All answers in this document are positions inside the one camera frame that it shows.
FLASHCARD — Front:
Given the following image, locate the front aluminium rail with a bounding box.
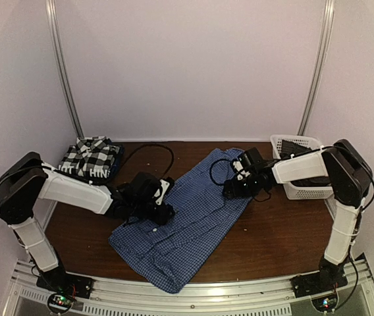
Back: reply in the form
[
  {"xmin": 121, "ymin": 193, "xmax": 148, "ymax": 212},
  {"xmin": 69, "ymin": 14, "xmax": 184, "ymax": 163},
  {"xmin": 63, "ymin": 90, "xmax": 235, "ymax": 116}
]
[{"xmin": 0, "ymin": 259, "xmax": 374, "ymax": 315}]

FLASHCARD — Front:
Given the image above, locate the right circuit board with leds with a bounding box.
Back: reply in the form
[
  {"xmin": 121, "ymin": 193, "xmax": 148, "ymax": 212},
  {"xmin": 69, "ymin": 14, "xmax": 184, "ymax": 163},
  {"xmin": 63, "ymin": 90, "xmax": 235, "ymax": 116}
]
[{"xmin": 311, "ymin": 294, "xmax": 338, "ymax": 313}]

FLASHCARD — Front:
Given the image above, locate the blue checked long sleeve shirt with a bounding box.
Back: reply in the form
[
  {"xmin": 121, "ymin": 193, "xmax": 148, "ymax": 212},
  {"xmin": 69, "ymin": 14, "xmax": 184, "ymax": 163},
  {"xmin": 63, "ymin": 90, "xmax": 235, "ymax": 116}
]
[{"xmin": 108, "ymin": 148, "xmax": 251, "ymax": 294}]

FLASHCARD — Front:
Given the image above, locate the black garment in basket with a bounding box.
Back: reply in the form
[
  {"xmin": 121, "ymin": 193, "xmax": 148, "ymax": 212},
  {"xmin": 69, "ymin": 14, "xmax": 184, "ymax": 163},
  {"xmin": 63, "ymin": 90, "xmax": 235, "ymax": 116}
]
[{"xmin": 279, "ymin": 140, "xmax": 330, "ymax": 187}]

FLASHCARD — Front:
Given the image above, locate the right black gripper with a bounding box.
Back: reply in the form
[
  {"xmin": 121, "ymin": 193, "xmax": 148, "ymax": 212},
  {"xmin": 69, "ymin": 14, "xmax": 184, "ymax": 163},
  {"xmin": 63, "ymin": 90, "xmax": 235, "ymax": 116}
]
[{"xmin": 224, "ymin": 172, "xmax": 261, "ymax": 199}]

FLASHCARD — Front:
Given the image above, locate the black white plaid shirt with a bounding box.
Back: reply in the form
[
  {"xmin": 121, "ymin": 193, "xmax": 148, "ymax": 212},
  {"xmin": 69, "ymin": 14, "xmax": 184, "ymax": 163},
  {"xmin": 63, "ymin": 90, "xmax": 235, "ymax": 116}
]
[{"xmin": 59, "ymin": 136, "xmax": 113, "ymax": 171}]

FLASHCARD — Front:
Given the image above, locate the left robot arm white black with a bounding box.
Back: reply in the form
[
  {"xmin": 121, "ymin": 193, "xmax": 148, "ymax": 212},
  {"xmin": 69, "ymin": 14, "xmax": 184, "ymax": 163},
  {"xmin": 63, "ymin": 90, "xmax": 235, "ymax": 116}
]
[{"xmin": 0, "ymin": 151, "xmax": 175, "ymax": 292}]

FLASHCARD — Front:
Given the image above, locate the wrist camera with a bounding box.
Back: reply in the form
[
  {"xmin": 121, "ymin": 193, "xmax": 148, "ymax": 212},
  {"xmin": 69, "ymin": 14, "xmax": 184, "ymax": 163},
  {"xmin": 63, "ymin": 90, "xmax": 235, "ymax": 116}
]
[
  {"xmin": 232, "ymin": 160, "xmax": 250, "ymax": 181},
  {"xmin": 153, "ymin": 177, "xmax": 174, "ymax": 205}
]

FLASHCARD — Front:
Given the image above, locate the left circuit board with leds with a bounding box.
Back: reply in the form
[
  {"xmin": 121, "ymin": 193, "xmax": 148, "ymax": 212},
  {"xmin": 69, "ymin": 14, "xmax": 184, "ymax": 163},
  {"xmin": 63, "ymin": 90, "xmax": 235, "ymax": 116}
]
[{"xmin": 47, "ymin": 293, "xmax": 74, "ymax": 314}]

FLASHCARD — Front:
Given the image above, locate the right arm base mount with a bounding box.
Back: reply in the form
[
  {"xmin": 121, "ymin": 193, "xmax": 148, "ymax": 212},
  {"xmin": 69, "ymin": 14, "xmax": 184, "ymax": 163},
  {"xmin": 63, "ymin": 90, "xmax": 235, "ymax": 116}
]
[{"xmin": 290, "ymin": 272, "xmax": 348, "ymax": 298}]

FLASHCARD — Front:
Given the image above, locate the white plastic laundry basket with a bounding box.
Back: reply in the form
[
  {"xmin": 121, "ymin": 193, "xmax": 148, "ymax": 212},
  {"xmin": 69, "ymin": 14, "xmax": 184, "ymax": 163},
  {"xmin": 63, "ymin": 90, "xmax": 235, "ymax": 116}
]
[{"xmin": 270, "ymin": 134, "xmax": 333, "ymax": 200}]

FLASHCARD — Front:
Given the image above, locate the right aluminium frame post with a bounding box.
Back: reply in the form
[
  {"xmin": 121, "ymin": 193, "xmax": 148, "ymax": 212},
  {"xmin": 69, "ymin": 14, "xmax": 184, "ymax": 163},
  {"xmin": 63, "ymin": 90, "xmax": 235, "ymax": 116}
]
[{"xmin": 298, "ymin": 0, "xmax": 335, "ymax": 136}]

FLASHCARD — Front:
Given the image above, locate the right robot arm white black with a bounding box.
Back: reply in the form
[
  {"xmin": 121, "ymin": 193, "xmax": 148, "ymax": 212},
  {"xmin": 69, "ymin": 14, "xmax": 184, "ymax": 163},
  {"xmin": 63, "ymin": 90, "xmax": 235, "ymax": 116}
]
[{"xmin": 221, "ymin": 139, "xmax": 374, "ymax": 291}]

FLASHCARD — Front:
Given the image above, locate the black camera cable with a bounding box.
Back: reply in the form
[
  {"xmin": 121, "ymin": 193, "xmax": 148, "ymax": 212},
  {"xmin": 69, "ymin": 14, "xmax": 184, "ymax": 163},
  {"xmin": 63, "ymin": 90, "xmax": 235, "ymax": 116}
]
[
  {"xmin": 120, "ymin": 143, "xmax": 175, "ymax": 185},
  {"xmin": 209, "ymin": 159, "xmax": 273, "ymax": 203}
]

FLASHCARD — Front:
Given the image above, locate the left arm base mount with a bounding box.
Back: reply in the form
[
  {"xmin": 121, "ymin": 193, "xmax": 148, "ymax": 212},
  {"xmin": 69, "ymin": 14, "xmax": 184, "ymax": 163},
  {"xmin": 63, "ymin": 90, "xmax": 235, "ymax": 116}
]
[{"xmin": 36, "ymin": 271, "xmax": 94, "ymax": 299}]

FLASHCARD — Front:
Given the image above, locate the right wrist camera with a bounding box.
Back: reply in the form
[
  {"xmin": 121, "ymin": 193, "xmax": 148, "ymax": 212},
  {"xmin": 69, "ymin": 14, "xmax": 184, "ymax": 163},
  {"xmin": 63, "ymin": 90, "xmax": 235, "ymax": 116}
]
[{"xmin": 232, "ymin": 160, "xmax": 250, "ymax": 181}]

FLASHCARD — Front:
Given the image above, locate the left black camera cable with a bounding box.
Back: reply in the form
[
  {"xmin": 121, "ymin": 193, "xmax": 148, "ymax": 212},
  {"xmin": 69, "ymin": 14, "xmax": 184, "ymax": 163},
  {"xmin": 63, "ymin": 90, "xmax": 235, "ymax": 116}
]
[{"xmin": 120, "ymin": 143, "xmax": 175, "ymax": 185}]

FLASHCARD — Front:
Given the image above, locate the right black camera cable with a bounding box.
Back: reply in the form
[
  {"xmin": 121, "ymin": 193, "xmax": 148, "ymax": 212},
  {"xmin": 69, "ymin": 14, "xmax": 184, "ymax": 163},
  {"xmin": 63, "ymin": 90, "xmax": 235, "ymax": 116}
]
[{"xmin": 209, "ymin": 159, "xmax": 273, "ymax": 203}]

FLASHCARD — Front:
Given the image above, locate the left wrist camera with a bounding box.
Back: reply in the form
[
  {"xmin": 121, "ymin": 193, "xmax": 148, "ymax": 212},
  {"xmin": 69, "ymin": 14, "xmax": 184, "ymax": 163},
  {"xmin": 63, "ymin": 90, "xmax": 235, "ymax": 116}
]
[{"xmin": 153, "ymin": 177, "xmax": 174, "ymax": 205}]

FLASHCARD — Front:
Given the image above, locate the left aluminium frame post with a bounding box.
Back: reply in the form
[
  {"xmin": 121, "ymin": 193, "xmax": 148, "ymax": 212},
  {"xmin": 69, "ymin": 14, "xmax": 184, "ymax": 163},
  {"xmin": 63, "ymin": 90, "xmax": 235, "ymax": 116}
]
[{"xmin": 45, "ymin": 0, "xmax": 84, "ymax": 137}]

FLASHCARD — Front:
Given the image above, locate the aluminium frame post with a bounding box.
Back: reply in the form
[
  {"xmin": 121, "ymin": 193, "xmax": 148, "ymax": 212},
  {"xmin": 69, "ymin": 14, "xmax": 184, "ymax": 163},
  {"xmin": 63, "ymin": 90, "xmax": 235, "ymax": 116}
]
[
  {"xmin": 45, "ymin": 0, "xmax": 84, "ymax": 137},
  {"xmin": 298, "ymin": 0, "xmax": 335, "ymax": 136}
]

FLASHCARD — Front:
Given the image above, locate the circuit board with leds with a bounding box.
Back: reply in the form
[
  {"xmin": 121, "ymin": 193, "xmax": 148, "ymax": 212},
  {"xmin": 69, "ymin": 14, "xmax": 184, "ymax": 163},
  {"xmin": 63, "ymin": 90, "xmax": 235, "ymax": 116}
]
[
  {"xmin": 47, "ymin": 293, "xmax": 74, "ymax": 314},
  {"xmin": 311, "ymin": 294, "xmax": 338, "ymax": 313}
]

